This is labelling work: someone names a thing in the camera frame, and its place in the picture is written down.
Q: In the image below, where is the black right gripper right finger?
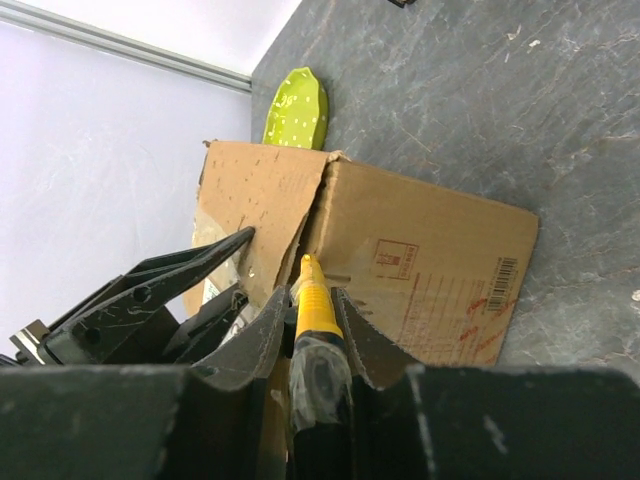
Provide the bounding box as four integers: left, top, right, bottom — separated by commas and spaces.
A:
331, 288, 639, 479

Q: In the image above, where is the green dotted plate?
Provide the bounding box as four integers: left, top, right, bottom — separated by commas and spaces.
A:
262, 67, 329, 150

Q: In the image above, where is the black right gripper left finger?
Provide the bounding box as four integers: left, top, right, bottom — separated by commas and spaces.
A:
1, 287, 290, 479

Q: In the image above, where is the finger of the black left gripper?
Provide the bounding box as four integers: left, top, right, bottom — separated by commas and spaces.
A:
44, 225, 256, 366
162, 283, 248, 364

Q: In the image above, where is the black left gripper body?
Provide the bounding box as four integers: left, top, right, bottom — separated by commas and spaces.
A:
10, 299, 178, 366

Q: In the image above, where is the brown cardboard express box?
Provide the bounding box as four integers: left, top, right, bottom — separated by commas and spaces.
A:
183, 141, 539, 366

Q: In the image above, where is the yellow utility knife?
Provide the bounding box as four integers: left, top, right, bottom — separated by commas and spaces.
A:
289, 254, 352, 479

